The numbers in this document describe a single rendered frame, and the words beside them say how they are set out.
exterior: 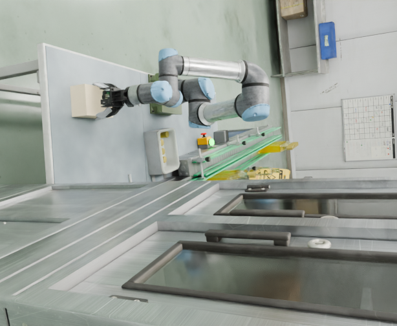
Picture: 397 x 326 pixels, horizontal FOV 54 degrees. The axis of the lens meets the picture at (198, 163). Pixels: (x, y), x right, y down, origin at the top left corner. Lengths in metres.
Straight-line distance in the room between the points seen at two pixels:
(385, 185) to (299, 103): 7.02
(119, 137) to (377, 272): 1.44
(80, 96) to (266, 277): 1.19
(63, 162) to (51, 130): 0.13
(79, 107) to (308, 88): 6.65
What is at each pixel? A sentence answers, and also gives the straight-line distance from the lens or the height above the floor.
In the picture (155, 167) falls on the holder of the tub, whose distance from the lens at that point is 1.99.
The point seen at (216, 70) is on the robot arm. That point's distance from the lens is 1.60.
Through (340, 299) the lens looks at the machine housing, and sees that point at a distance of 0.51.
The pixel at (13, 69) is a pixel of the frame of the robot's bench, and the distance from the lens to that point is 1.75.
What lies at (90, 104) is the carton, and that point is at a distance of 1.59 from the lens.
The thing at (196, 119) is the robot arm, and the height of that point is 1.00.
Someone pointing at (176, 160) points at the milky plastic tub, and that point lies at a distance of 2.10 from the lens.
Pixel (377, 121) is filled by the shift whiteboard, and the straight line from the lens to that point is 7.85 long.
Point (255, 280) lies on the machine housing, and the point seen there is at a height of 1.69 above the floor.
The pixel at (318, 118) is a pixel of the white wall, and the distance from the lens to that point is 7.94.
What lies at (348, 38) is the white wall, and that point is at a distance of 7.89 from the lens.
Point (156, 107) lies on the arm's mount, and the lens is 2.06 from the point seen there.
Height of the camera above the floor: 1.86
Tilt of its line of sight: 26 degrees down
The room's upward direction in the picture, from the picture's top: 88 degrees clockwise
